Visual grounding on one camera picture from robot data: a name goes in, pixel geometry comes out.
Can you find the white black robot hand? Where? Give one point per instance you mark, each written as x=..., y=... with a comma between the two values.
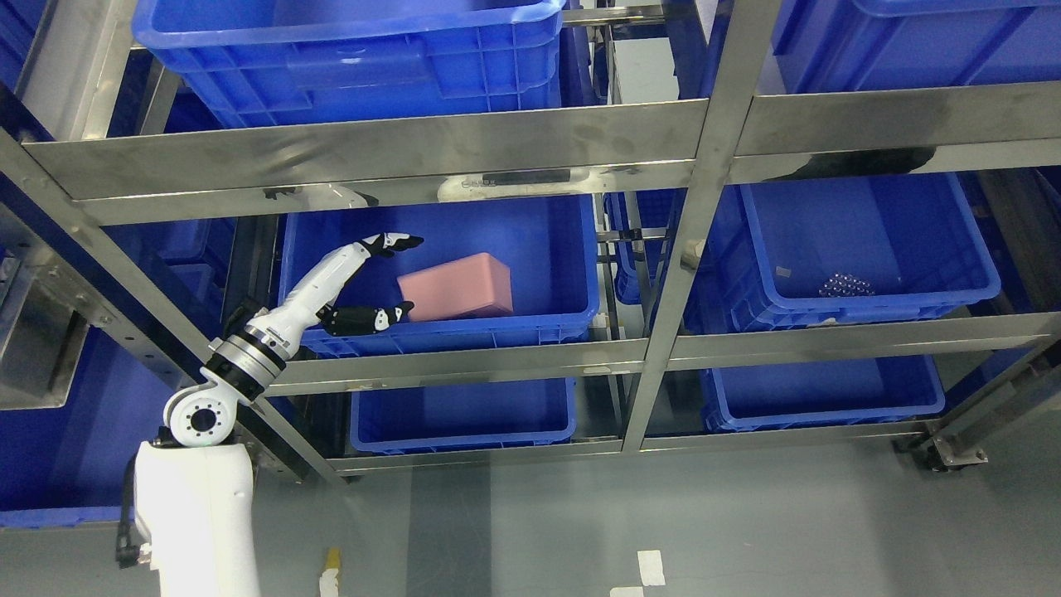
x=302, y=309

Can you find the pink plastic storage box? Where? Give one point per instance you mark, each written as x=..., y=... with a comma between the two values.
x=476, y=286

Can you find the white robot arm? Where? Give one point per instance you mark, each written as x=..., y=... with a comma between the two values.
x=187, y=505

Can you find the steel shelf rack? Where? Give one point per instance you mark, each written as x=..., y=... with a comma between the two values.
x=154, y=222

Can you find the blue top shelf bin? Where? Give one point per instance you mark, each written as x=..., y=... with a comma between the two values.
x=272, y=63

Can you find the blue shelf bin right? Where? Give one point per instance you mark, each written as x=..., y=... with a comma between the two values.
x=772, y=245

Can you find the blue bottom bin middle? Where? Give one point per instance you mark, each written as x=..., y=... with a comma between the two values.
x=494, y=415

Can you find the blue bottom bin right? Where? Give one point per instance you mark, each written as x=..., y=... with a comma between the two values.
x=813, y=394

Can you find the small steel balls cluster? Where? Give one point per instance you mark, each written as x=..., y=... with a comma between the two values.
x=841, y=285

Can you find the blue top right bin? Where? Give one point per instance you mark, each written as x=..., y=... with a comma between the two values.
x=849, y=46

